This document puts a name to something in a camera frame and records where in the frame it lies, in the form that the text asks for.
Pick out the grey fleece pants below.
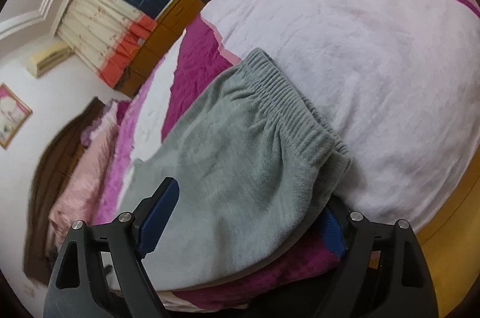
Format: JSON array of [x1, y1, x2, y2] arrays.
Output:
[[120, 49, 352, 291]]

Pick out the dark wooden headboard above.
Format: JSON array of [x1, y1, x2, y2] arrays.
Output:
[[23, 97, 104, 286]]

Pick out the pink striped quilt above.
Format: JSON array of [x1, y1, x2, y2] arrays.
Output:
[[49, 123, 120, 247]]

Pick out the purple ruffled pillow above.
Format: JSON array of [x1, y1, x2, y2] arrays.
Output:
[[80, 99, 130, 147]]

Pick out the purple and white bed blanket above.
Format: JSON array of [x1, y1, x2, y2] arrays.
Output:
[[94, 0, 479, 316]]

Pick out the cream and red right curtain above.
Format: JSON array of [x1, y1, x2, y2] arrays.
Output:
[[56, 0, 157, 88]]

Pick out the framed wall picture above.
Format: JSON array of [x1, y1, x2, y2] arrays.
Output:
[[0, 83, 32, 149]]

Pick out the wall air conditioner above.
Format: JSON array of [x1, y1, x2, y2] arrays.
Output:
[[26, 40, 73, 79]]

